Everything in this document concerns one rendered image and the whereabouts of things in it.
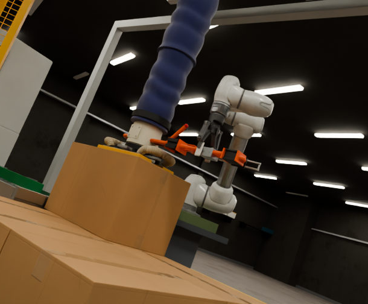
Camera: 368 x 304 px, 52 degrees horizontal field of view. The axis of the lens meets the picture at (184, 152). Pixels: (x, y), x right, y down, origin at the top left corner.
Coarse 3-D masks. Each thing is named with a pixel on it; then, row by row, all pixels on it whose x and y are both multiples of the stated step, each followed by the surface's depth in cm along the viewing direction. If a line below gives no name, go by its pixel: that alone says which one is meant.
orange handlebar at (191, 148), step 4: (124, 136) 217; (152, 140) 202; (156, 140) 200; (160, 140) 199; (156, 144) 205; (164, 144) 196; (180, 144) 189; (188, 144) 186; (184, 148) 187; (188, 148) 185; (192, 148) 183; (196, 148) 182; (192, 152) 186; (212, 152) 176; (216, 152) 174; (220, 152) 173; (240, 156) 167; (244, 160) 168
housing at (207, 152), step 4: (204, 148) 179; (208, 148) 178; (212, 148) 176; (204, 152) 178; (208, 152) 177; (204, 156) 179; (208, 156) 176; (212, 156) 176; (216, 156) 178; (216, 160) 179
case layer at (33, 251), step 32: (0, 224) 111; (32, 224) 130; (64, 224) 167; (0, 256) 105; (32, 256) 97; (64, 256) 96; (96, 256) 115; (128, 256) 143; (160, 256) 188; (0, 288) 100; (32, 288) 93; (64, 288) 86; (96, 288) 82; (128, 288) 90; (160, 288) 103; (192, 288) 125; (224, 288) 157
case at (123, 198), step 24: (72, 144) 215; (72, 168) 206; (96, 168) 192; (120, 168) 180; (144, 168) 178; (72, 192) 197; (96, 192) 185; (120, 192) 173; (144, 192) 180; (168, 192) 191; (72, 216) 189; (96, 216) 178; (120, 216) 172; (144, 216) 182; (168, 216) 194; (120, 240) 173; (144, 240) 184; (168, 240) 196
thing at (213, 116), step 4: (212, 116) 183; (216, 116) 182; (220, 116) 183; (212, 120) 182; (216, 120) 182; (220, 120) 183; (212, 124) 183; (216, 124) 185; (220, 124) 185; (208, 128) 183; (212, 132) 184
